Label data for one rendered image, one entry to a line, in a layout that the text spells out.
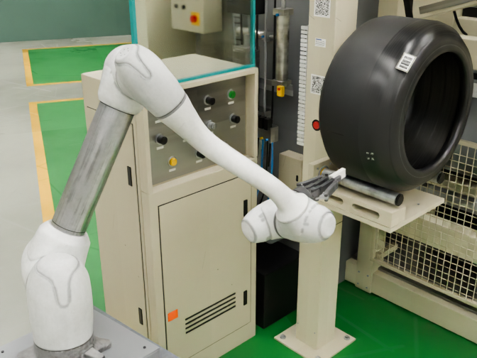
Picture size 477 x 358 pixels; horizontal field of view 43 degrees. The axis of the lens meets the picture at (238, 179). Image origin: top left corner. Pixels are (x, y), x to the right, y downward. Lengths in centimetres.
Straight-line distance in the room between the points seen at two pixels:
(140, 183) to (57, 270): 71
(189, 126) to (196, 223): 85
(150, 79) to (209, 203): 97
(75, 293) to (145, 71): 58
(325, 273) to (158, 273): 74
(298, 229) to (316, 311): 115
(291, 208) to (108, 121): 55
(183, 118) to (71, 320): 58
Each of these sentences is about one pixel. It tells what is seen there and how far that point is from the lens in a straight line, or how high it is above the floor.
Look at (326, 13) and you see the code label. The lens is 229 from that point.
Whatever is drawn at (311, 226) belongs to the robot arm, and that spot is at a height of 105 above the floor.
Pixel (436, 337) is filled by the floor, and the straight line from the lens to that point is 308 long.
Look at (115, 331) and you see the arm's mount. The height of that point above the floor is 72.
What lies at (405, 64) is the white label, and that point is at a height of 138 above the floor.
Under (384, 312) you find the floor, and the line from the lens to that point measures 318.
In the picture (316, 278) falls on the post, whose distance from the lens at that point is 266.
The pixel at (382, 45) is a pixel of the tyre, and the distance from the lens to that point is 204.
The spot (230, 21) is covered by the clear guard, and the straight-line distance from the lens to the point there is 230.
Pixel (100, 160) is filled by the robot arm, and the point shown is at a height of 119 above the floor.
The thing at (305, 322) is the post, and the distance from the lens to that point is 283.
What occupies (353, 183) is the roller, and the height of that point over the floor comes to 91.
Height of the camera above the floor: 179
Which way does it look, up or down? 23 degrees down
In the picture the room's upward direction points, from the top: straight up
